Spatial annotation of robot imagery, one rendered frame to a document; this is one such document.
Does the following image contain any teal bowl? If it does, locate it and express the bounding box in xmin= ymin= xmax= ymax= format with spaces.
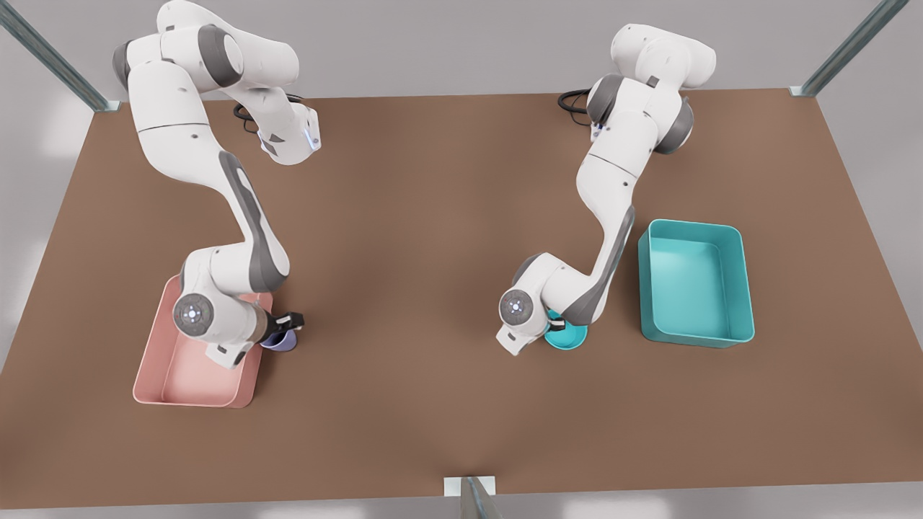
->
xmin=543 ymin=310 xmax=589 ymax=351

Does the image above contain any pink rectangular box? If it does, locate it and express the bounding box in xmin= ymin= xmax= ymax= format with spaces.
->
xmin=133 ymin=273 xmax=274 ymax=409

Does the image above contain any teal rectangular box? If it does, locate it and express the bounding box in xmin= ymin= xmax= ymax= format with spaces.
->
xmin=637 ymin=218 xmax=756 ymax=349

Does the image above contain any silver frame post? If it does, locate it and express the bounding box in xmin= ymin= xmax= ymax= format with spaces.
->
xmin=443 ymin=476 xmax=505 ymax=519
xmin=789 ymin=0 xmax=911 ymax=98
xmin=0 ymin=0 xmax=120 ymax=113

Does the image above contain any black cable loop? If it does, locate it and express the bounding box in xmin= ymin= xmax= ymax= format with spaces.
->
xmin=233 ymin=92 xmax=306 ymax=135
xmin=557 ymin=88 xmax=594 ymax=127

